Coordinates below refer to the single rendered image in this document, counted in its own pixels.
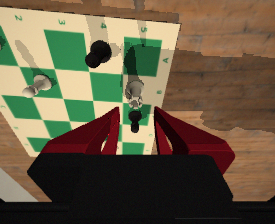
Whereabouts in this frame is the green and cream chessboard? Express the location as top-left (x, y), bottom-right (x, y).
top-left (0, 7), bottom-right (180, 157)

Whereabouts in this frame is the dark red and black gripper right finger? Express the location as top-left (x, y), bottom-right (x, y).
top-left (153, 106), bottom-right (235, 175)

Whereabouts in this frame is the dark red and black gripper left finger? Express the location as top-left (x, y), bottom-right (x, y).
top-left (39, 106), bottom-right (120, 155)

